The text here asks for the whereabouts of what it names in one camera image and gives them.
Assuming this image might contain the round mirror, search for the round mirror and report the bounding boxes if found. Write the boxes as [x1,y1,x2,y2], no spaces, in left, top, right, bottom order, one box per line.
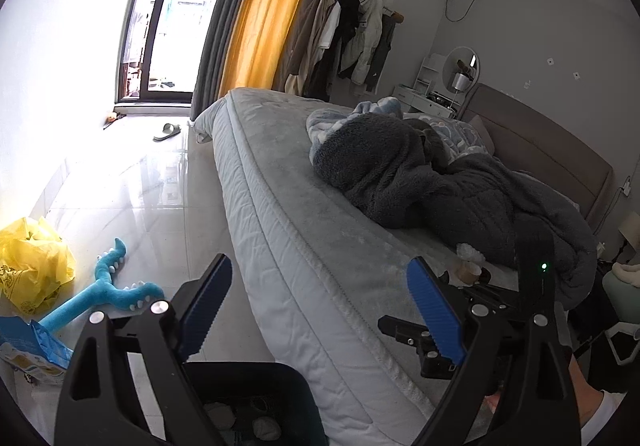
[442,46,480,94]

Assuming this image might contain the yellow plastic bag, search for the yellow plastic bag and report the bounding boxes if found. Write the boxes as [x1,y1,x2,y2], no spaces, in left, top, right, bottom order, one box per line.
[0,217,77,316]

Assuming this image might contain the dark teal plastic bin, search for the dark teal plastic bin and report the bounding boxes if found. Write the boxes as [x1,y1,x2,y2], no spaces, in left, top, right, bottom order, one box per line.
[185,361,328,446]

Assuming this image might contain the pale green chair seat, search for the pale green chair seat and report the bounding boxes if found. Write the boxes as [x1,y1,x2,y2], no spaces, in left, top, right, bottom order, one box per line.
[602,261,640,327]

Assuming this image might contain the white dresser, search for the white dresser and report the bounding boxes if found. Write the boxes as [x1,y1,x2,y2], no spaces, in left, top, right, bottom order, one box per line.
[391,54,471,119]

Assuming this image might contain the white cloth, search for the white cloth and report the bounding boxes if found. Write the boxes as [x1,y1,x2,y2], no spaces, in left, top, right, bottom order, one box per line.
[204,401,236,432]

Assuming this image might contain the white shirt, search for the white shirt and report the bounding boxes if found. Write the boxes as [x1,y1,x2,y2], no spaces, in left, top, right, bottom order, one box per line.
[317,1,343,50]

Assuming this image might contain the brown padded headboard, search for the brown padded headboard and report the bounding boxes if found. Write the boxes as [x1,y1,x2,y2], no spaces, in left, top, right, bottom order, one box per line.
[462,83,615,234]

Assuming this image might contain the dark framed glass door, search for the dark framed glass door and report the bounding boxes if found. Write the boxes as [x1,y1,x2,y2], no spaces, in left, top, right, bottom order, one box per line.
[115,0,236,102]

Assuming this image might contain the blue packet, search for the blue packet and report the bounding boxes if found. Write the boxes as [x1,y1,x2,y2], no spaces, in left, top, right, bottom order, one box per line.
[0,315,76,377]

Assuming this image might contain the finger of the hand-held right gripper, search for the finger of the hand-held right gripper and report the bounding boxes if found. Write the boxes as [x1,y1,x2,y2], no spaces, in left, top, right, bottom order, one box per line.
[377,315,456,379]
[462,276,521,312]

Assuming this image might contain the white jacket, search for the white jacket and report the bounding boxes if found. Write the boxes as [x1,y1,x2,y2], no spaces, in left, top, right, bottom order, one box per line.
[340,0,383,84]

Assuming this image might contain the blue patterned quilt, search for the blue patterned quilt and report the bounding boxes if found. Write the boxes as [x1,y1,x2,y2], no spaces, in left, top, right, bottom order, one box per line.
[306,96,496,177]

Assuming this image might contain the dark grey fleece blanket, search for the dark grey fleece blanket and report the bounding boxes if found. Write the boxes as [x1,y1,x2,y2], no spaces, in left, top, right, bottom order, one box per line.
[312,123,598,312]

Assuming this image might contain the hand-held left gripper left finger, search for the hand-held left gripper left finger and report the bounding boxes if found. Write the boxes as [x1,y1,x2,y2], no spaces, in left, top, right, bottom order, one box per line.
[54,253,234,446]

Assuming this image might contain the blue plush toy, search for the blue plush toy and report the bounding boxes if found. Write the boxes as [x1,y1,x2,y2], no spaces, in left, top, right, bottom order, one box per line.
[37,237,166,332]

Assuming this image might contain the bed with grey mattress cover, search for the bed with grey mattress cover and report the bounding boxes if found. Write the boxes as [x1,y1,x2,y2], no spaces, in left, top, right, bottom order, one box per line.
[192,86,601,446]

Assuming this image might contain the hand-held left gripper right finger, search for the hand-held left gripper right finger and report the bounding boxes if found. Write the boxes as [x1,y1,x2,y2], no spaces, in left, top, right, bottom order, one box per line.
[406,256,583,446]

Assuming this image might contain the clothes on rack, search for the clothes on rack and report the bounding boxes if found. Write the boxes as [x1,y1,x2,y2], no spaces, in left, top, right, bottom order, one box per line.
[305,0,361,102]

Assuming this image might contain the white table lamp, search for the white table lamp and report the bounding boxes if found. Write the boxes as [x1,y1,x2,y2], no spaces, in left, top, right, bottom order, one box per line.
[450,71,473,112]

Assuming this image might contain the white shelf organizer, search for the white shelf organizer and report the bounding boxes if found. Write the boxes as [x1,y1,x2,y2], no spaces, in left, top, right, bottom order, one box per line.
[415,55,446,94]

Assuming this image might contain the beige coat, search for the beige coat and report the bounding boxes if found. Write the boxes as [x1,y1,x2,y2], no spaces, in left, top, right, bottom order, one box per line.
[285,0,341,94]

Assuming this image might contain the yellow curtain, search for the yellow curtain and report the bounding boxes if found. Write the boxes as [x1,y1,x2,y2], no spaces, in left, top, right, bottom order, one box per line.
[217,0,331,90]

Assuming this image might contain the person's right forearm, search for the person's right forearm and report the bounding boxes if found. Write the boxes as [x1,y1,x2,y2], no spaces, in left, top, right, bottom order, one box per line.
[567,356,640,446]

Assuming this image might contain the dark grey trousers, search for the dark grey trousers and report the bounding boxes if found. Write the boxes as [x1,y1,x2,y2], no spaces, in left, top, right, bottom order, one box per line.
[367,14,396,92]

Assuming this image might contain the white sock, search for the white sock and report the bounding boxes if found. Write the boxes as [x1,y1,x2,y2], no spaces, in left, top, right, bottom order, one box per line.
[251,416,282,442]

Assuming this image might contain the white chair base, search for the white chair base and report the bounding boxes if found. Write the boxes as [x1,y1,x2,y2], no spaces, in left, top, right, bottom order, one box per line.
[602,326,640,367]

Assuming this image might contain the pink pillow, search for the pink pillow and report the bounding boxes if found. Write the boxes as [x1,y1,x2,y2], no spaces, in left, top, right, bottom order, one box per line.
[470,115,496,157]

